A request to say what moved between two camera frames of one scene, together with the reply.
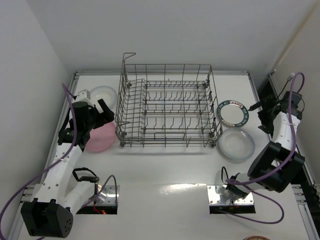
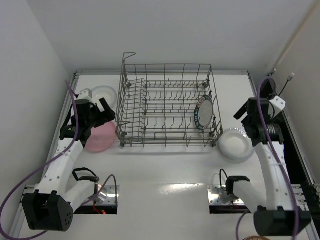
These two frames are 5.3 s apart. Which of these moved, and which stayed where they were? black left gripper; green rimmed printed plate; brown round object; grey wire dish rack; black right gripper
Moved: green rimmed printed plate; black right gripper
Stayed: black left gripper; grey wire dish rack; brown round object
